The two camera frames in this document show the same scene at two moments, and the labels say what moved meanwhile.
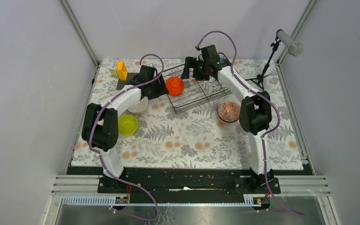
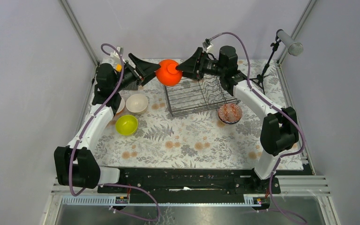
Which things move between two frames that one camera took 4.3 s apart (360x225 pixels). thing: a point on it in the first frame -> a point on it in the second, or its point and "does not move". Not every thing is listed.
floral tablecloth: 198,123 does not move
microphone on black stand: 294,48 does not move
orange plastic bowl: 175,86 -> 167,74
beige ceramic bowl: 139,106 does not move
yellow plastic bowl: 127,124 does not move
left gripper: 161,88 -> 144,71
